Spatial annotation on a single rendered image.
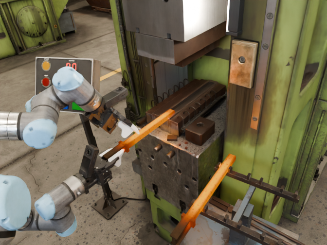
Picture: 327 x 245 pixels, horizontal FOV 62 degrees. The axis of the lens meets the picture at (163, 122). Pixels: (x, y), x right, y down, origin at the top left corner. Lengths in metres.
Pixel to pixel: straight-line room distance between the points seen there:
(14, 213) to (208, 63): 1.23
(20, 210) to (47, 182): 1.89
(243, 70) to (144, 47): 0.40
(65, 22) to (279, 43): 5.69
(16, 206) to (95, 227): 1.47
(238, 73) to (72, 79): 0.60
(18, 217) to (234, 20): 0.84
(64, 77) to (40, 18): 5.02
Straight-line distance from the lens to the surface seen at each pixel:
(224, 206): 1.29
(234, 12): 0.99
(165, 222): 1.86
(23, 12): 5.74
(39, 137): 0.75
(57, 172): 2.64
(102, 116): 0.95
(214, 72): 1.58
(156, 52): 1.10
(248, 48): 1.02
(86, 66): 1.44
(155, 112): 1.29
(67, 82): 0.81
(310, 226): 2.18
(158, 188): 1.54
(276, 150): 1.19
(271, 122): 1.14
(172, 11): 1.00
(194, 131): 1.17
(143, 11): 1.09
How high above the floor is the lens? 1.69
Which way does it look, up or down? 35 degrees down
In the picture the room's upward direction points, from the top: 5 degrees counter-clockwise
